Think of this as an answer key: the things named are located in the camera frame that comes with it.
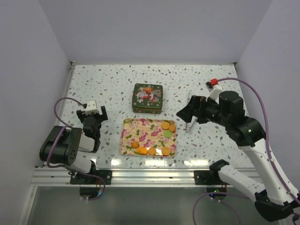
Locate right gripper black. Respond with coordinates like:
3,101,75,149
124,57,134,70
177,95,231,128

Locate metal tongs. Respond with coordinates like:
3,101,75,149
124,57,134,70
186,90,196,133

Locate gold tin lid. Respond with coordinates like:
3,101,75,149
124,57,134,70
132,83,164,111

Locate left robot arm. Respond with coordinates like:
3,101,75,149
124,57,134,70
39,103,108,184

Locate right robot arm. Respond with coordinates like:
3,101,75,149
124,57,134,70
176,91,300,222

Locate scalloped orange cookie right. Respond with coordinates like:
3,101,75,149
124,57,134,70
168,124,176,133

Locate round orange cookie top-right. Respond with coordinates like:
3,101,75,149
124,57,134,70
161,121,170,130

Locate green sandwich cookie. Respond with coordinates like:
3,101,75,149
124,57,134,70
164,130,173,138

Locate floral cookie tin box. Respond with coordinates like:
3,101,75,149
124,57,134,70
132,107,162,114

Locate dotted round cookie bottom-right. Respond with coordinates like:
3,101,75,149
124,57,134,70
161,146,171,156

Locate swirl butter cookie lower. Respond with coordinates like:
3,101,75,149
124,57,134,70
131,141,140,149

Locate floral serving tray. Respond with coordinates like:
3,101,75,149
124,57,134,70
120,118,177,158

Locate plain round orange cookie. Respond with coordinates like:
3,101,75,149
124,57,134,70
148,147,157,156

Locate orange fish cookie lower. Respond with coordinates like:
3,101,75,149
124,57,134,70
137,147,148,155

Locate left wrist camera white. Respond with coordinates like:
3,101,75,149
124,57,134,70
84,100,99,115

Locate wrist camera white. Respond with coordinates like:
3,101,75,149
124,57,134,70
206,78,223,101
84,100,99,115

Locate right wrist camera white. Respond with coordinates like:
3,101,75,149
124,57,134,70
206,78,223,101

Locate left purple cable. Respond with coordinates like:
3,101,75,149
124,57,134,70
46,97,106,200

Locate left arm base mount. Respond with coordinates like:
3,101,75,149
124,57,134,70
68,170,113,185

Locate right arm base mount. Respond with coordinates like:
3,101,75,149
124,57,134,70
194,170,224,185

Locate aluminium frame rail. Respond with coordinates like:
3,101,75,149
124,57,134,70
30,166,277,188

